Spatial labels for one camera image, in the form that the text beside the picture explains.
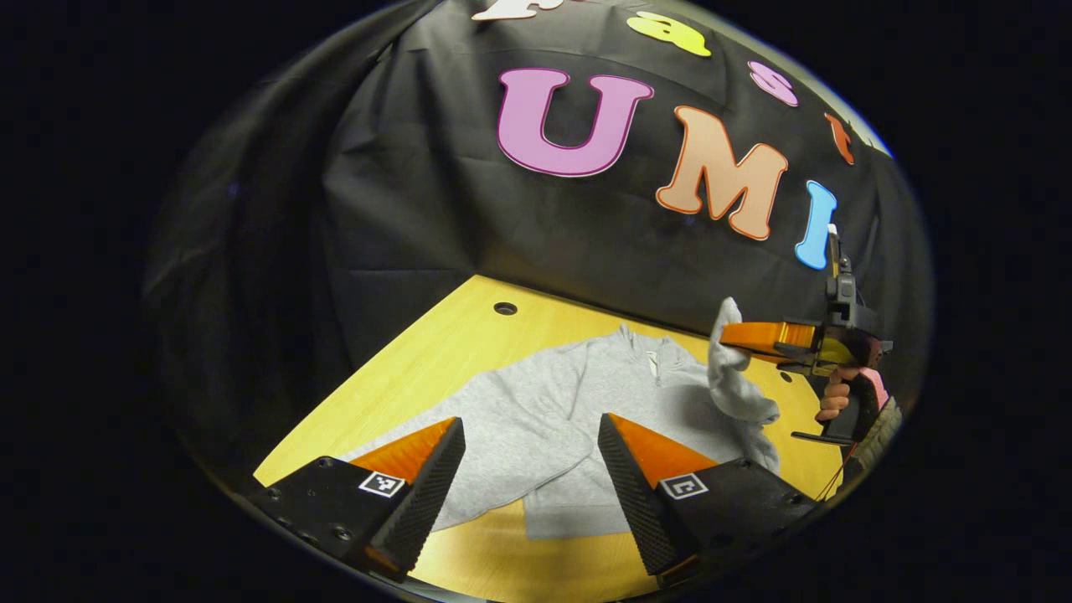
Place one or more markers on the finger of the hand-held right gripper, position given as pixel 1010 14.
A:
pixel 766 337

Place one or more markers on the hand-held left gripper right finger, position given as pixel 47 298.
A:
pixel 641 502

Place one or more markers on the black backdrop cloth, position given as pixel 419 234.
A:
pixel 419 209

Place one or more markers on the grey zip-neck sweatshirt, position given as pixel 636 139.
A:
pixel 519 419

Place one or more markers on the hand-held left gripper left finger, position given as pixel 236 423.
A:
pixel 427 494

